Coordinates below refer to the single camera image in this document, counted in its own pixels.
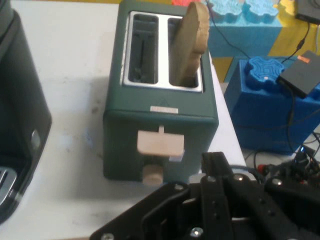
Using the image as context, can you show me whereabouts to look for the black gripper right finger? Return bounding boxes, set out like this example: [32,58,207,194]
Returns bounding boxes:
[201,151,320,240]

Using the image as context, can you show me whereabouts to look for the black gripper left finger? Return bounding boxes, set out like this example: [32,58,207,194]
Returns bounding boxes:
[89,182,209,240]

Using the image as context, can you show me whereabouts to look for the beige toaster knob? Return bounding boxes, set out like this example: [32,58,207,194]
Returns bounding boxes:
[142,163,164,186]

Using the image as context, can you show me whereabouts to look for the beige toaster lever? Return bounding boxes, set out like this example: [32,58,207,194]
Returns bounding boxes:
[136,125,186,158]

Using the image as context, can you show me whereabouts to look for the green two-slot toaster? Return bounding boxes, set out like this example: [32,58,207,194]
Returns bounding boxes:
[102,0,220,185]

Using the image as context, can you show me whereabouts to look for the dark blue toy block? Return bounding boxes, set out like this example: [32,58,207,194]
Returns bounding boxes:
[224,56,320,156]

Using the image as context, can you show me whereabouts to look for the black box with orange label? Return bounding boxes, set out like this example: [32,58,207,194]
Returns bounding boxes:
[275,49,320,99]

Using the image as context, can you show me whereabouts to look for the light blue toy block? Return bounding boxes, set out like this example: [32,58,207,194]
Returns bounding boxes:
[206,0,284,59]

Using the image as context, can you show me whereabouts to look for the toasted bread slice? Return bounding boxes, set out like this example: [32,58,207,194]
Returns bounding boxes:
[171,1,211,85]

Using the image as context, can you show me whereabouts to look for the black coffee machine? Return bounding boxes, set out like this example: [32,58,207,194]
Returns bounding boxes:
[0,0,53,225]

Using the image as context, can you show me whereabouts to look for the plain black box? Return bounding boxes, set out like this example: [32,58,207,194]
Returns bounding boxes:
[294,0,320,25]

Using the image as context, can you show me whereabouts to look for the big red toy block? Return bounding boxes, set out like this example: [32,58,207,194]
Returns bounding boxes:
[171,0,208,7]

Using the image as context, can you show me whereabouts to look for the tangled wires and connectors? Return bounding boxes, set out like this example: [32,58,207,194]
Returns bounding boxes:
[249,144,320,186]

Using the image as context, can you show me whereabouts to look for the thin black cable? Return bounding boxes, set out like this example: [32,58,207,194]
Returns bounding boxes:
[281,21,312,64]
[205,0,251,60]

